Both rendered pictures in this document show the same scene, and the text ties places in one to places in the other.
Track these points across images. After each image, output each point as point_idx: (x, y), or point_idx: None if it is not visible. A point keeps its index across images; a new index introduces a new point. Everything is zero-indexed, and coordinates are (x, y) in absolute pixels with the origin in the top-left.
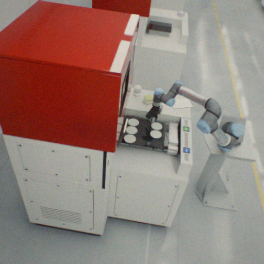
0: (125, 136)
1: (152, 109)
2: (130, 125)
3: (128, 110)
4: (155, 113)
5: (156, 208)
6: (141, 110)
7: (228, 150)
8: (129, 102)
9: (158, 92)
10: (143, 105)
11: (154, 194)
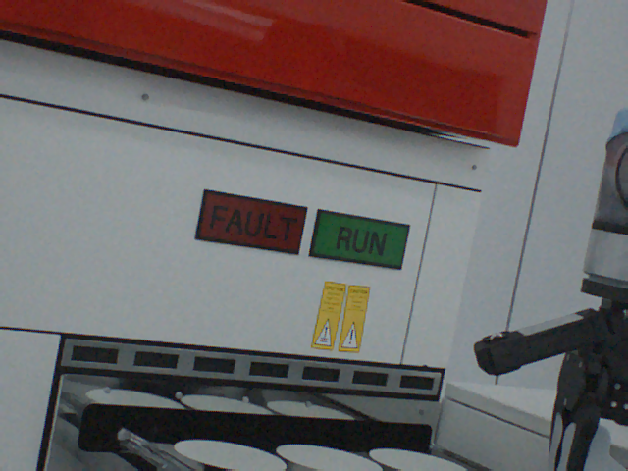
0: (218, 444)
1: (572, 316)
2: (372, 456)
3: (465, 410)
4: (587, 362)
5: None
6: (549, 417)
7: None
8: (527, 392)
9: (627, 113)
10: (608, 424)
11: None
